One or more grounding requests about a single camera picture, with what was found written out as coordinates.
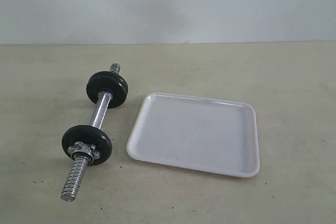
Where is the black weight plate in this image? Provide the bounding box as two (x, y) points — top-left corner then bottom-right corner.
(89, 71), (128, 86)
(86, 76), (128, 108)
(61, 125), (112, 166)

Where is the chrome star collar nut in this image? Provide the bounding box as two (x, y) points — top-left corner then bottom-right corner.
(68, 141), (100, 162)

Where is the chrome threaded dumbbell bar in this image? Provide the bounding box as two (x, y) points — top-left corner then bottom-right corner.
(61, 63), (120, 201)

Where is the white rectangular plastic tray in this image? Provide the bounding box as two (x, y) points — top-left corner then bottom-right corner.
(127, 92), (260, 178)

